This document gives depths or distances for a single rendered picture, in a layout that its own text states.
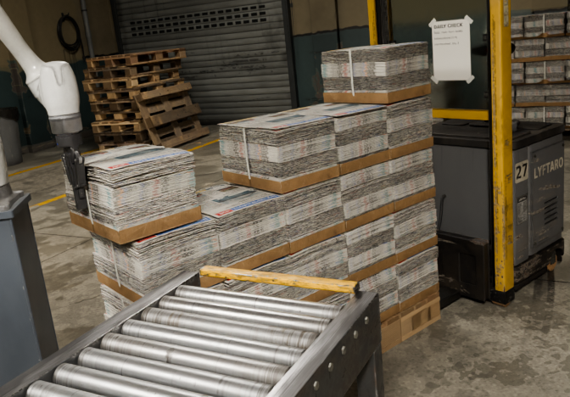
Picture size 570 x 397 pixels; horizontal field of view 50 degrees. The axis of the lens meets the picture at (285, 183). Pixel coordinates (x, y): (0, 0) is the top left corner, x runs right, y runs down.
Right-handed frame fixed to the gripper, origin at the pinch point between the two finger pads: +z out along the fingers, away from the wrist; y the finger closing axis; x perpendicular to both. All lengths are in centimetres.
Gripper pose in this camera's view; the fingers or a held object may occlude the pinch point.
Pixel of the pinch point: (80, 198)
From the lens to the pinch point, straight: 198.9
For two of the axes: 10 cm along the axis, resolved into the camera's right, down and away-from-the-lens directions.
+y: -6.4, -1.2, 7.5
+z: 1.0, 9.7, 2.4
